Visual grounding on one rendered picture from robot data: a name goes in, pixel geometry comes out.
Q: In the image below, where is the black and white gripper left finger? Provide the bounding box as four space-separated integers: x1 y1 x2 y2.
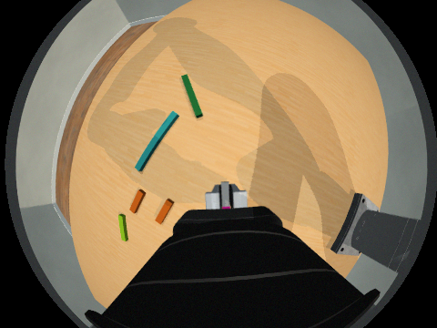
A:
205 184 222 210

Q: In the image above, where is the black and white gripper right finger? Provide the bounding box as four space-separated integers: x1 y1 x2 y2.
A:
229 184 248 209

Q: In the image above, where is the dark grey rod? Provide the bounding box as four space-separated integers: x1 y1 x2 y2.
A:
220 181 230 207

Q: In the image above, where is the lime green rod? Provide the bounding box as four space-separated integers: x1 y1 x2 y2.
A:
118 214 128 241

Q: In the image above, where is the dark green rod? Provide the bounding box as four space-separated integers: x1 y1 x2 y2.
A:
181 74 203 118

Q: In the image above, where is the turquoise rod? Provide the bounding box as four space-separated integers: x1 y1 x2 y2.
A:
135 111 179 171

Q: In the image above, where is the orange rod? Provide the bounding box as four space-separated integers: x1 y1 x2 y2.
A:
130 190 146 213
155 199 174 224

